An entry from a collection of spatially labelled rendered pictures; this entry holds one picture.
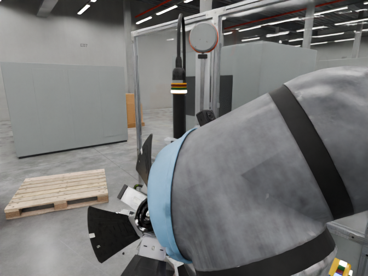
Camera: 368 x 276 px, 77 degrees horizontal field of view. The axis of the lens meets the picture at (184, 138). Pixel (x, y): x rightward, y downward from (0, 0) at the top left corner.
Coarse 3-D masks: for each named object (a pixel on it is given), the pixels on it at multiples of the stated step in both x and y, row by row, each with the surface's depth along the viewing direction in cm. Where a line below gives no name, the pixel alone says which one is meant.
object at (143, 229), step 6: (144, 204) 79; (138, 210) 79; (144, 210) 77; (138, 216) 78; (144, 216) 77; (138, 222) 76; (144, 222) 75; (150, 222) 73; (138, 228) 75; (144, 228) 73; (150, 228) 72; (150, 234) 75
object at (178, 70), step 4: (176, 60) 61; (180, 60) 61; (176, 64) 61; (180, 64) 61; (176, 68) 61; (180, 68) 61; (172, 72) 62; (176, 72) 61; (180, 72) 61; (184, 72) 61; (172, 76) 62; (176, 76) 61; (180, 76) 61; (184, 76) 62
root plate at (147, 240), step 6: (144, 240) 76; (150, 240) 76; (156, 240) 77; (144, 246) 75; (150, 246) 76; (156, 246) 76; (162, 246) 77; (138, 252) 74; (144, 252) 74; (150, 252) 75; (156, 252) 75; (162, 252) 76; (156, 258) 75; (162, 258) 75
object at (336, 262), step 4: (336, 260) 76; (340, 260) 76; (332, 264) 74; (336, 264) 74; (348, 264) 74; (332, 268) 72; (336, 268) 72; (348, 268) 72; (332, 272) 71; (344, 272) 71; (348, 272) 71
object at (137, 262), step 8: (136, 256) 73; (144, 256) 74; (128, 264) 72; (136, 264) 72; (144, 264) 72; (152, 264) 73; (160, 264) 74; (128, 272) 71; (136, 272) 71; (144, 272) 71; (152, 272) 72; (160, 272) 73
